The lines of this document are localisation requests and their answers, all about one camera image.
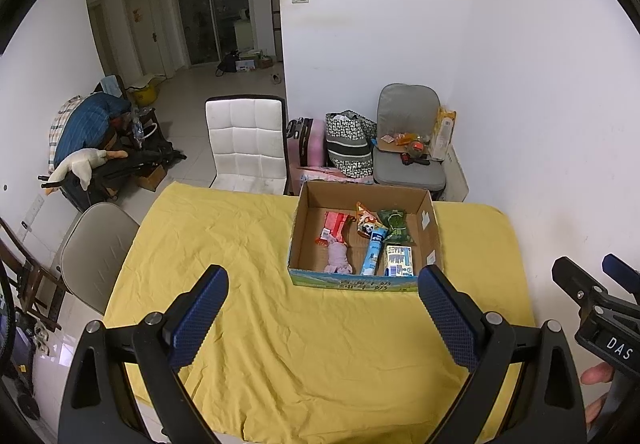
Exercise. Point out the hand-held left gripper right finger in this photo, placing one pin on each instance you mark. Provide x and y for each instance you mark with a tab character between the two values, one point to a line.
450	319

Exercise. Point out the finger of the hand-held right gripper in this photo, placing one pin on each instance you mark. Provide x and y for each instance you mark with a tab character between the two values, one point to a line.
575	279
620	270

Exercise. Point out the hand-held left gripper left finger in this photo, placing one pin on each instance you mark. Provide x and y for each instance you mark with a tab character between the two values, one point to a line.
200	319

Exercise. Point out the white blue tissue pack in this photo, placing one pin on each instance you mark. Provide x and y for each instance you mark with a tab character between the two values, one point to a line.
398	261

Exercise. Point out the blue tube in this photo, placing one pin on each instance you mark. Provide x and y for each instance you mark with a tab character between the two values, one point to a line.
372	254

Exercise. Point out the green snack packet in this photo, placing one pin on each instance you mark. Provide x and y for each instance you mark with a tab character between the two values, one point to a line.
397	224

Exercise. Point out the panda print snack packet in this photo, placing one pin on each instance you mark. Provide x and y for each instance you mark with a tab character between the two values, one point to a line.
367	221

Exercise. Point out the pink plush toy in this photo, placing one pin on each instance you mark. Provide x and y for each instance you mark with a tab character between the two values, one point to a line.
337	256

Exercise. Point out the red snack packet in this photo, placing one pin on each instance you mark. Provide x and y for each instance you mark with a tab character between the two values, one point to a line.
334	225

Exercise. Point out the person's right hand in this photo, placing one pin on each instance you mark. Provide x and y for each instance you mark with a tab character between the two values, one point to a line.
597	374

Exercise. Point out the beige chair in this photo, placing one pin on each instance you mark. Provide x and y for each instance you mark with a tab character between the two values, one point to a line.
95	249

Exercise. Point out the yellow tablecloth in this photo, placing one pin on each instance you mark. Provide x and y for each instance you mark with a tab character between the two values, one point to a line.
325	349

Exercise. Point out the white leaning board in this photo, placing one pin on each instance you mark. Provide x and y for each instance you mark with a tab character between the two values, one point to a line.
457	174

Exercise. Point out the small cardboard floor box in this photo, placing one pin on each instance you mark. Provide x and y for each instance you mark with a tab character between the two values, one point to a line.
151	177

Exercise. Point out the black red tool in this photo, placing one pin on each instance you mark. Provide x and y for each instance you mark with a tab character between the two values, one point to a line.
415	159

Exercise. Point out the black folded stroller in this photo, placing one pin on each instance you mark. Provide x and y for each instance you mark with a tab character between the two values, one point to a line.
140	159

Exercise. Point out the wooden folding rack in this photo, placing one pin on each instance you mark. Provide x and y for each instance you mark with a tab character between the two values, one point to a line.
30	284

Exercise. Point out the orange white paper bag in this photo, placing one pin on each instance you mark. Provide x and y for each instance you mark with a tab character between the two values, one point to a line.
442	134

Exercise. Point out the white padded chair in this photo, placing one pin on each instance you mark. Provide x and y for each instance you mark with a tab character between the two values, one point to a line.
245	139

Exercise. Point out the orange packet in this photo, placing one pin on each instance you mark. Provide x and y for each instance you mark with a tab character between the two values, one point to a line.
405	139

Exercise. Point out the pink flat bag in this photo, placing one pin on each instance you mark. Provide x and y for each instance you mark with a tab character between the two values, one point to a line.
325	173

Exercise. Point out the white plush goose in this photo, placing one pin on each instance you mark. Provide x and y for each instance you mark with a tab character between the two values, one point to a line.
80	164

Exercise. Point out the patterned tote bag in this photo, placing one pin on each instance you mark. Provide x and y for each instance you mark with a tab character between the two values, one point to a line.
350	149

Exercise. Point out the pink suitcase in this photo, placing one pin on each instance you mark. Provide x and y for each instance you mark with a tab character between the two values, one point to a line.
312	149

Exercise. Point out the grey cushioned chair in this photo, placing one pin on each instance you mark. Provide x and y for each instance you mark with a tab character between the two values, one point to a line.
407	104

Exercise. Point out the blue bag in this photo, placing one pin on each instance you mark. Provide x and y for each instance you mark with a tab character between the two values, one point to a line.
87	122

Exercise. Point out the yellow basin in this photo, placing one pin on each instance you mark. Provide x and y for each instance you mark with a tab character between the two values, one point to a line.
145	94

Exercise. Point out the plaid cloth bag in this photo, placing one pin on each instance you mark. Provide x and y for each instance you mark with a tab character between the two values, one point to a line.
62	119

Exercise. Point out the black floor bag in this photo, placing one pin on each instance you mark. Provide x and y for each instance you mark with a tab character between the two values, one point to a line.
228	63

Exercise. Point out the small white box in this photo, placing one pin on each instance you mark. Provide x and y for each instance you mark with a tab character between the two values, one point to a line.
246	66

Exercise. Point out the narrow white door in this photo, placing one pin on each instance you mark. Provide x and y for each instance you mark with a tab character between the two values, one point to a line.
100	39

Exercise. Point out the glass sliding door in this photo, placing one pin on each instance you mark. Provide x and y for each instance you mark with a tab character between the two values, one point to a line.
200	19

